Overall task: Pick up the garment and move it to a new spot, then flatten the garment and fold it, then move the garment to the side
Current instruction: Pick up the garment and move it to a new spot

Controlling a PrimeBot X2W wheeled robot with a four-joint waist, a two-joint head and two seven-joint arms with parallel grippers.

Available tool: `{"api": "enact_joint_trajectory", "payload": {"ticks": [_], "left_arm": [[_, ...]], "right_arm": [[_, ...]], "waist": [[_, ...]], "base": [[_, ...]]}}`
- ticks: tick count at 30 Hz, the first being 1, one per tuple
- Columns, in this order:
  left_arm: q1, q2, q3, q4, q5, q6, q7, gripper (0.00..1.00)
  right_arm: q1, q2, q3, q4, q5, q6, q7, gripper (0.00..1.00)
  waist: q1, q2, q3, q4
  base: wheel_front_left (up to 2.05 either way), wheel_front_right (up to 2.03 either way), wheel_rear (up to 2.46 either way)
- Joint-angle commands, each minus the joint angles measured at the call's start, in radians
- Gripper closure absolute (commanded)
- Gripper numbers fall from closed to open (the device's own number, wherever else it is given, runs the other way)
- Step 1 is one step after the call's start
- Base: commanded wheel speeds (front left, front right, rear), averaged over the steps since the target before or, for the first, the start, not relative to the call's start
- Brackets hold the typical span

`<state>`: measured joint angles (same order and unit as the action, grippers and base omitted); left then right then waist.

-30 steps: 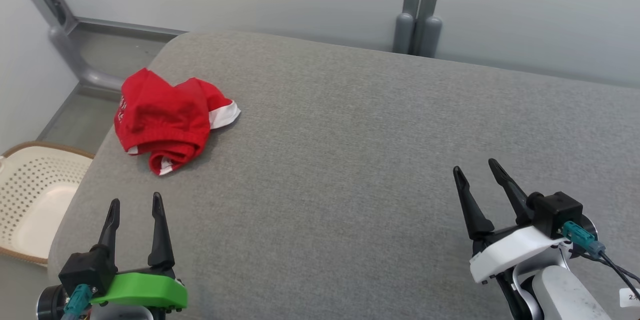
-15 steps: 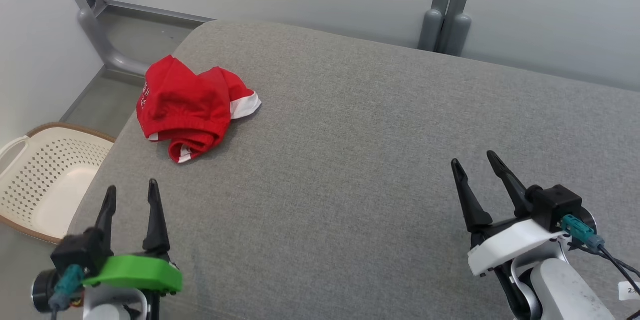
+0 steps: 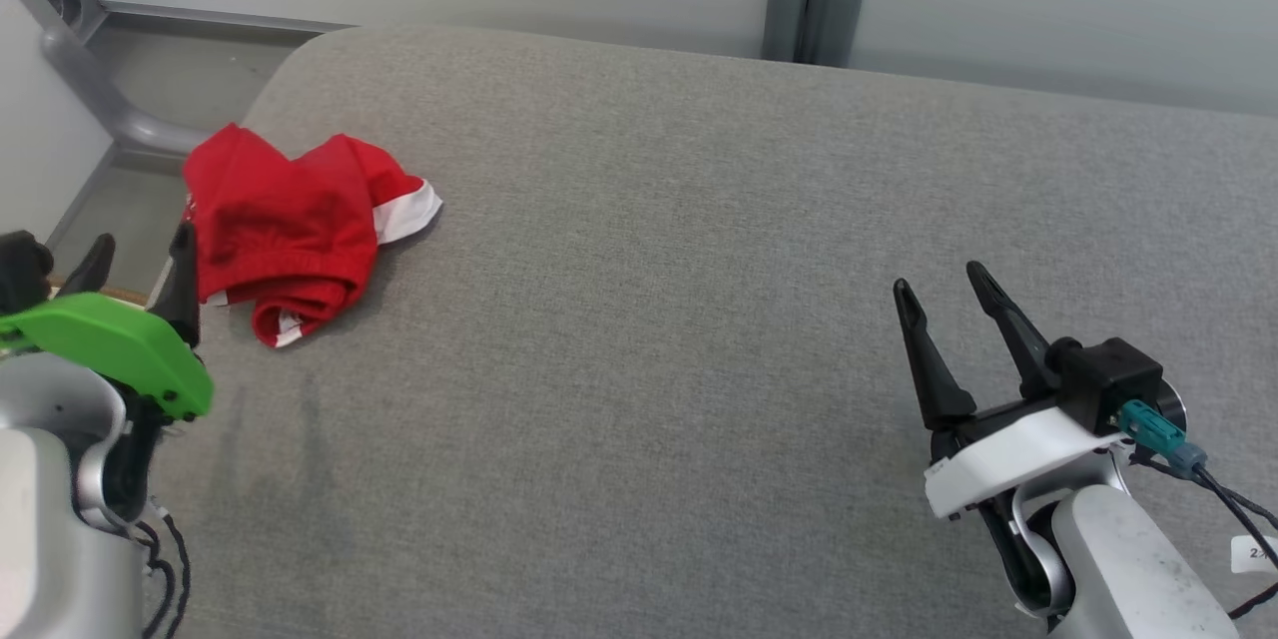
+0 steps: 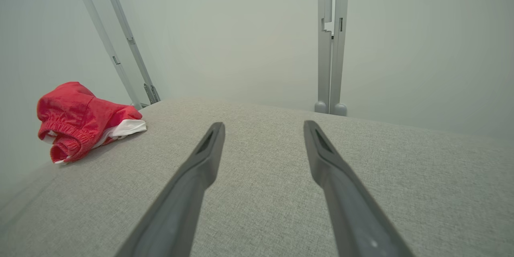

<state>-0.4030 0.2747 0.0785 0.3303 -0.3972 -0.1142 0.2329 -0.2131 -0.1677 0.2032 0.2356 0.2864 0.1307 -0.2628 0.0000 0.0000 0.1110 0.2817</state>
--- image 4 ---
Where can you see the red shorts with elastic waistband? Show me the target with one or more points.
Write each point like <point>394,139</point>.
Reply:
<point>76,108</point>

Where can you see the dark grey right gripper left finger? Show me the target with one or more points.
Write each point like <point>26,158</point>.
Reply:
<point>172,221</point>

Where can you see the grey partition post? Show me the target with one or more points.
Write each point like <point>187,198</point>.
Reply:
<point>323,68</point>
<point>339,68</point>

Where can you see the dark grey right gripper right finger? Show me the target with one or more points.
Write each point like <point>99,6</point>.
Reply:
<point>357,221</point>

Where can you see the slim grey post with bracket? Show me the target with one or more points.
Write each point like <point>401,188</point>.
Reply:
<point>111,48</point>
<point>126,28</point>

